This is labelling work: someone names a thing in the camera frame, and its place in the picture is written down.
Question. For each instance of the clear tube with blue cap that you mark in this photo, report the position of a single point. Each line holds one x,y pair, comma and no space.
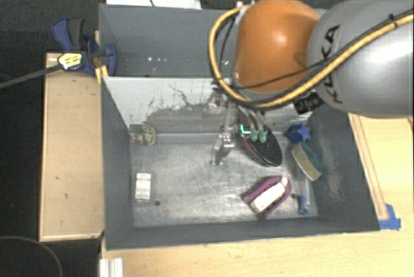
304,203

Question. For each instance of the grey metal bin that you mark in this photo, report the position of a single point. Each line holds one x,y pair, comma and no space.
181,172

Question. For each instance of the blue star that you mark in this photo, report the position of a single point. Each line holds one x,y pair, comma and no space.
299,134

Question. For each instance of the black oval mesh disc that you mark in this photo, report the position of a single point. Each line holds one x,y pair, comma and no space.
265,151

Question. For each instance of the pale wood board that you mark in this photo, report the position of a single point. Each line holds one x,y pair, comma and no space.
72,156

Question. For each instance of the clear plastic block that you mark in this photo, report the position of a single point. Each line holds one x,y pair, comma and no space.
143,188

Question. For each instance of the yellow and green sponge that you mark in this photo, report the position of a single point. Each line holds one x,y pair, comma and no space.
307,160

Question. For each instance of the purple and white case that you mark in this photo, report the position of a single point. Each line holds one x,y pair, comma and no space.
268,196

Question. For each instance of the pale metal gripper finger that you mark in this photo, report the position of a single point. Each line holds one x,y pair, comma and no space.
227,143
216,154

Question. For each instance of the clear glass jar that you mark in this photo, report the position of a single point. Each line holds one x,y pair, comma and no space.
144,134

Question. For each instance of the black cylinder on white bracket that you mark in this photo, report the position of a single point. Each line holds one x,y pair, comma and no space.
309,103

